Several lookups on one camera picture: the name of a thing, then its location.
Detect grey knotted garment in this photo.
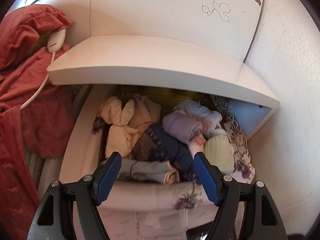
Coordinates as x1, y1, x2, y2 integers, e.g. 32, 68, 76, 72
116, 159, 180, 184

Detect white heating controller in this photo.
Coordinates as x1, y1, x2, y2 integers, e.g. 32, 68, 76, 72
47, 27, 67, 54

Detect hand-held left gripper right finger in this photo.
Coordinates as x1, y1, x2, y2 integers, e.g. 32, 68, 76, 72
193, 151, 288, 240

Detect white floral embroidered cloth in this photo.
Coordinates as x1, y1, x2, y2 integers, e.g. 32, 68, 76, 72
91, 94, 256, 210

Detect white nightstand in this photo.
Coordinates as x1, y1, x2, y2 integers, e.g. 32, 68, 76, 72
47, 35, 280, 140

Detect red blanket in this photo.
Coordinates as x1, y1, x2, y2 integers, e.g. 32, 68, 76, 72
0, 42, 77, 240

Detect purple knit sock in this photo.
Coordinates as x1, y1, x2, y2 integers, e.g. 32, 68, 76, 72
162, 111, 203, 145

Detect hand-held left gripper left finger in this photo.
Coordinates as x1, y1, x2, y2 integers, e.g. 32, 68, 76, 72
28, 151, 122, 240

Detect white bedside table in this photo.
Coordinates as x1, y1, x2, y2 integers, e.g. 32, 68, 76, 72
97, 204, 223, 240

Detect white controller cable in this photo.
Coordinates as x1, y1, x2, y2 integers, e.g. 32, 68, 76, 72
20, 52, 57, 110

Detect pale green knit sock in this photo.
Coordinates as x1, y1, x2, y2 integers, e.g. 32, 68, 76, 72
204, 134, 235, 175

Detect white floral back panel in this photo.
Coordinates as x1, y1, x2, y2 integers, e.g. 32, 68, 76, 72
89, 0, 265, 63

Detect grey-fronted nightstand drawer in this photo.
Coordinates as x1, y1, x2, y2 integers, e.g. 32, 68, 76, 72
59, 84, 255, 213

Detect pink strawberry print socks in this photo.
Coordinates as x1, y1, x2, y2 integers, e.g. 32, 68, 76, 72
189, 132, 208, 155

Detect navy lace underwear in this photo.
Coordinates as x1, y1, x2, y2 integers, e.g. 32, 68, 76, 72
147, 122, 200, 183

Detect dark brown lace underwear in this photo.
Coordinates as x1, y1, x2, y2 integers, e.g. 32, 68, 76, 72
131, 127, 175, 162

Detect beige knotted garment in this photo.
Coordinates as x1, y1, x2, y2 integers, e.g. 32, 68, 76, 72
96, 94, 162, 159

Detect white printed paper liner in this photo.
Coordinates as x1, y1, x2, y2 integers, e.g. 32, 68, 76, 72
136, 209, 220, 240

